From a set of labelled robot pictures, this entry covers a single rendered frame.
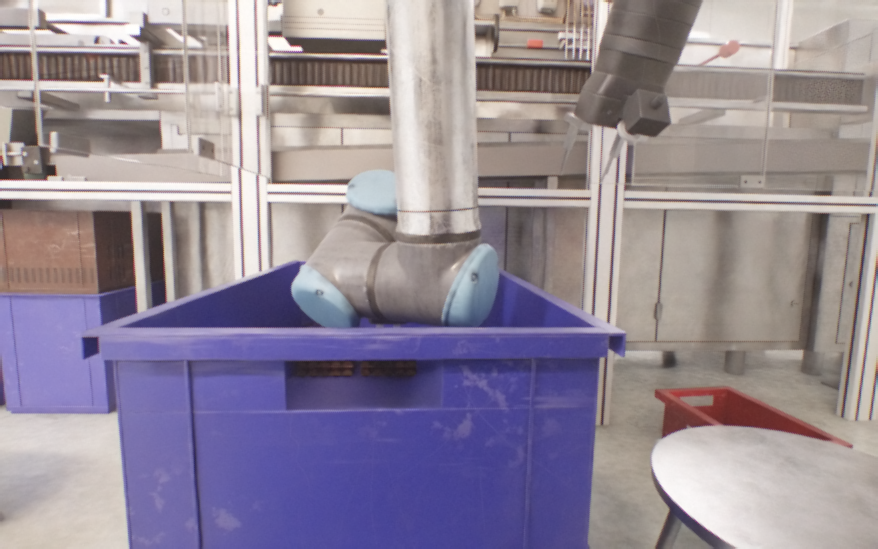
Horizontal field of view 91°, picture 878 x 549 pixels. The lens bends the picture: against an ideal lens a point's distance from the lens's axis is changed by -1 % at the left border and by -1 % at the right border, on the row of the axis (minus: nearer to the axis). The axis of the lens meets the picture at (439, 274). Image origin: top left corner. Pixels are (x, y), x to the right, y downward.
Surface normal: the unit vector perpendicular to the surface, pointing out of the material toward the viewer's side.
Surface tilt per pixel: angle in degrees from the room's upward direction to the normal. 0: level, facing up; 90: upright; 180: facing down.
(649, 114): 66
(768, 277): 90
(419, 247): 97
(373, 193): 40
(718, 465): 0
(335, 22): 90
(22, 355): 90
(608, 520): 0
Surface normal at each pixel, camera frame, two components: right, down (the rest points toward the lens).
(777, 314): 0.05, 0.11
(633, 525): 0.01, -0.99
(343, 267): -0.39, -0.33
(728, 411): -0.99, 0.00
